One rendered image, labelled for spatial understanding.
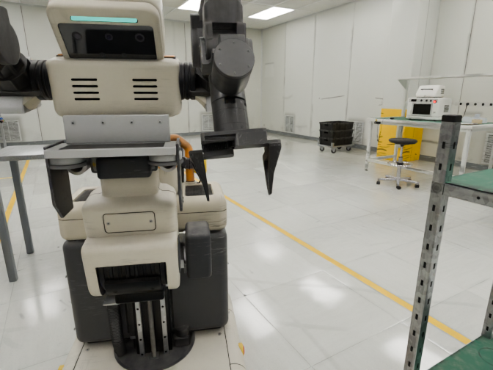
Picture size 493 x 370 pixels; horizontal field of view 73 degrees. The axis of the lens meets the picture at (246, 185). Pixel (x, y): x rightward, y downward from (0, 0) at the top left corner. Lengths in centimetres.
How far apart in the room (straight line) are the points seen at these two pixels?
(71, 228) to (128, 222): 35
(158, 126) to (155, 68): 12
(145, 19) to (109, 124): 23
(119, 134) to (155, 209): 20
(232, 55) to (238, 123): 10
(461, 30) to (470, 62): 53
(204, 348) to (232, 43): 106
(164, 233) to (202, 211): 28
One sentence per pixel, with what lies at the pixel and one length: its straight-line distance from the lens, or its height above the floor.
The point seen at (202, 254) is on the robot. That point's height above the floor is 69.
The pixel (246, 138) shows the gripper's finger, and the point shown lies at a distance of 51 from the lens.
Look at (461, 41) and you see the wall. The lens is 653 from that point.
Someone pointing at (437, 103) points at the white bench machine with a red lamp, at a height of 103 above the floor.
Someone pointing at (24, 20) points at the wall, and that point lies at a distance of 923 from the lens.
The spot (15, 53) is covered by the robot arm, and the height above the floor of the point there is 122.
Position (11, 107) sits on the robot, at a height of 112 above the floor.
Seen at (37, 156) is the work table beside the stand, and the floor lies 79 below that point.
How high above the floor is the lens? 114
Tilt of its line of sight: 15 degrees down
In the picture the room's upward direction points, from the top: straight up
